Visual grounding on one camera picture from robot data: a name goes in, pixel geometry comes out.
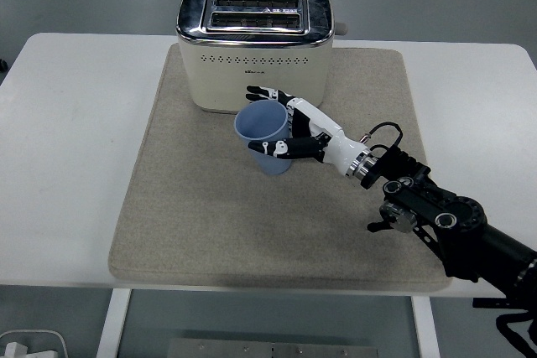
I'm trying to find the white block in bin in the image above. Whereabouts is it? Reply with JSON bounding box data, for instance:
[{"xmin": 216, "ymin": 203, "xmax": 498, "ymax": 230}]
[{"xmin": 2, "ymin": 341, "xmax": 29, "ymax": 358}]

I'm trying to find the white table leg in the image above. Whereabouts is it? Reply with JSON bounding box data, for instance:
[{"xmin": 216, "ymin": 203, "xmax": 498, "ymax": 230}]
[
  {"xmin": 410, "ymin": 295, "xmax": 441, "ymax": 358},
  {"xmin": 95, "ymin": 289, "xmax": 133, "ymax": 358}
]

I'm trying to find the light blue ribbed cup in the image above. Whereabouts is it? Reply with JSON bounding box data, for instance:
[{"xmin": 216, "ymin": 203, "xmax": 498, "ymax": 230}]
[{"xmin": 233, "ymin": 100, "xmax": 294, "ymax": 175}]

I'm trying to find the beige fabric table mat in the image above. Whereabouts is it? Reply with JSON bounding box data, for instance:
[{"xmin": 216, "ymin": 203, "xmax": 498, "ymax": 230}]
[{"xmin": 107, "ymin": 46, "xmax": 455, "ymax": 292}]

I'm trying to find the grey metal plate with screws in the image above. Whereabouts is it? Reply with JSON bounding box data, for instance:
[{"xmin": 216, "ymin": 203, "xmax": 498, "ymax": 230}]
[{"xmin": 167, "ymin": 337, "xmax": 381, "ymax": 358}]

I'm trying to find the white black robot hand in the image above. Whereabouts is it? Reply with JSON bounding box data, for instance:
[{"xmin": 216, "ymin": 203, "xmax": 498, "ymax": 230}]
[{"xmin": 245, "ymin": 84, "xmax": 373, "ymax": 177}]

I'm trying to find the cream toaster with chrome lid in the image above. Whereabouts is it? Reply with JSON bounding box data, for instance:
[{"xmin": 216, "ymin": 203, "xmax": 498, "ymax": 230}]
[{"xmin": 175, "ymin": 0, "xmax": 349, "ymax": 116}]

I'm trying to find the black table control panel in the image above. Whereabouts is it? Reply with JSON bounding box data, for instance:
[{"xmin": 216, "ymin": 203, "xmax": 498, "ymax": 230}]
[{"xmin": 472, "ymin": 298, "xmax": 511, "ymax": 309}]

